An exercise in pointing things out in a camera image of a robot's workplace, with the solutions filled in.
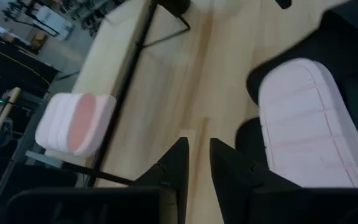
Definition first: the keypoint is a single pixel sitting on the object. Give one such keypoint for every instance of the yellow-tan long pole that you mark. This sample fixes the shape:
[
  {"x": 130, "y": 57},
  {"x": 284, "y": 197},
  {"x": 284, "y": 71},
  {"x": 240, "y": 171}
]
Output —
[{"x": 2, "y": 119}]

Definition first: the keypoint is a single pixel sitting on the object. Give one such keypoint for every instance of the pink foam slide sandal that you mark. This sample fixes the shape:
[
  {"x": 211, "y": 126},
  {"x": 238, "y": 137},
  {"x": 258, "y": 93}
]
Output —
[
  {"x": 306, "y": 124},
  {"x": 73, "y": 124}
]

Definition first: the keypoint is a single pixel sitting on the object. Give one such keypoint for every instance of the brown cardboard box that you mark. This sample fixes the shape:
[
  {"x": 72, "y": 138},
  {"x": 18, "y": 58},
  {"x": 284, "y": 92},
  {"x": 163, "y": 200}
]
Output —
[{"x": 39, "y": 41}]

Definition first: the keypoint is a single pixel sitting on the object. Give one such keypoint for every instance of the black office desk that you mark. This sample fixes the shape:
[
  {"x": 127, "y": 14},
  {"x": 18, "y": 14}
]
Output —
[{"x": 11, "y": 74}]

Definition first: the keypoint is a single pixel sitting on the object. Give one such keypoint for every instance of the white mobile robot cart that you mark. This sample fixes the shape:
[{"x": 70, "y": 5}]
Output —
[{"x": 51, "y": 20}]

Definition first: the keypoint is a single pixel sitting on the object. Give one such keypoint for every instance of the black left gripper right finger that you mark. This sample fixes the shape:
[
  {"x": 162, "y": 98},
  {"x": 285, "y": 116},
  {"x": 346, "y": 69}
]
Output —
[{"x": 235, "y": 186}]

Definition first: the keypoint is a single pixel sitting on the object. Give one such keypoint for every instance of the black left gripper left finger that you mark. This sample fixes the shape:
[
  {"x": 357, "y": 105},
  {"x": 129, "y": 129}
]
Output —
[{"x": 172, "y": 186}]

